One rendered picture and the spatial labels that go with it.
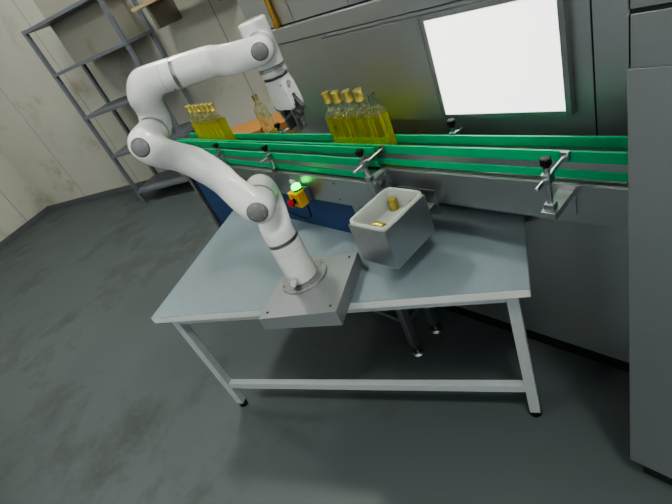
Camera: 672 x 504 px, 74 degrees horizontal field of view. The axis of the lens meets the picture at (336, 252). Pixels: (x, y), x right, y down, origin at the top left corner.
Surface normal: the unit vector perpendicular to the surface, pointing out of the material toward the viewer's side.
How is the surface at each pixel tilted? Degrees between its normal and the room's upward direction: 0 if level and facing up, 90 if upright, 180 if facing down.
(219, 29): 90
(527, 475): 0
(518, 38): 90
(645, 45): 90
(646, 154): 90
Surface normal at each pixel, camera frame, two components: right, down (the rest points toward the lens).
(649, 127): -0.66, 0.62
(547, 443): -0.36, -0.76
